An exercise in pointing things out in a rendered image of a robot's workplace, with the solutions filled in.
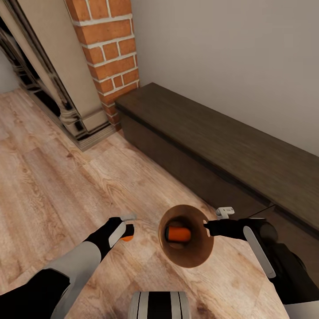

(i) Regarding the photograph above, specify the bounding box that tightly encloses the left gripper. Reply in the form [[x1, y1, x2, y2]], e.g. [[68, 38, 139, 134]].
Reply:
[[121, 224, 134, 238]]

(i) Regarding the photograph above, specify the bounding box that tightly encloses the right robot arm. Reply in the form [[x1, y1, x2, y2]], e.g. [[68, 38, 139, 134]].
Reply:
[[203, 207, 319, 319]]

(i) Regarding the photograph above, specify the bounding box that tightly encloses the trash can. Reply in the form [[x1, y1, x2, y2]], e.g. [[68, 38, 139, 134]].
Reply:
[[158, 204, 214, 268]]

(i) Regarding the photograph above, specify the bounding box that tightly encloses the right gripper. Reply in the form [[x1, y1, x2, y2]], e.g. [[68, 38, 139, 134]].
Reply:
[[203, 219, 235, 238]]

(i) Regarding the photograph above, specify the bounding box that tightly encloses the robot trunk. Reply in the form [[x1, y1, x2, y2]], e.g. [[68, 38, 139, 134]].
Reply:
[[128, 291, 191, 319]]

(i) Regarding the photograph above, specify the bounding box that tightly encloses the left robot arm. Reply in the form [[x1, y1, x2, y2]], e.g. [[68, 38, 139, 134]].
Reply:
[[0, 213, 137, 319]]

